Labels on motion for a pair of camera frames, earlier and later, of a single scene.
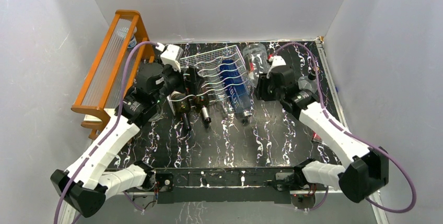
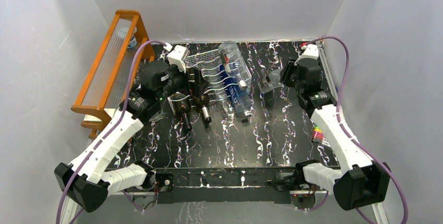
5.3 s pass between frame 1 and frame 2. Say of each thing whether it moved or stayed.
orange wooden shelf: stayed
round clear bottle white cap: moved
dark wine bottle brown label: stayed
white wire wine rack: stayed
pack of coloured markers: stayed
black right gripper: moved
